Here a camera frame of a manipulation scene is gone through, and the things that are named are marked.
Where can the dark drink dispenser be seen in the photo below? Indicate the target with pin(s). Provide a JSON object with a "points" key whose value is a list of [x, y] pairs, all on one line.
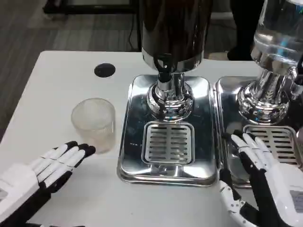
{"points": [[175, 28]]}

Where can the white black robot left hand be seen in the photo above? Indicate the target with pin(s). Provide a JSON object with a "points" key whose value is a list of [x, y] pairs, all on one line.
{"points": [[21, 179]]}

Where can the clear drink dispenser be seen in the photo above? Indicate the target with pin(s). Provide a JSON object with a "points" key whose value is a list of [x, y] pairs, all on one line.
{"points": [[274, 35]]}

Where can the black furniture frame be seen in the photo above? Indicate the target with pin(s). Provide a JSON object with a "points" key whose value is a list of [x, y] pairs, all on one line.
{"points": [[94, 7]]}

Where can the clear ribbed glass cup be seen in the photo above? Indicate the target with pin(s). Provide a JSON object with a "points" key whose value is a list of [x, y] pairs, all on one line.
{"points": [[94, 125]]}

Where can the black dispenser tap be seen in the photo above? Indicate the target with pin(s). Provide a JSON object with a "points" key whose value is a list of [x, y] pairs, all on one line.
{"points": [[163, 68]]}

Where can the steel drip tray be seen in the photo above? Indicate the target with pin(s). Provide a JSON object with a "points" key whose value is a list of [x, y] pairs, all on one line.
{"points": [[228, 101], [203, 142]]}

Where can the slotted steel tray grid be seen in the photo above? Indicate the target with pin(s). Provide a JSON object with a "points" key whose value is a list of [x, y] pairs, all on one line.
{"points": [[281, 142], [168, 144]]}

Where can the person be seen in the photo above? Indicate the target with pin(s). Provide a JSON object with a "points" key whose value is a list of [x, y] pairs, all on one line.
{"points": [[243, 28]]}

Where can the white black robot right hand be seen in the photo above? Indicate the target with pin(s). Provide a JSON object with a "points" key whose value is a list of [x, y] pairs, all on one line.
{"points": [[272, 189]]}

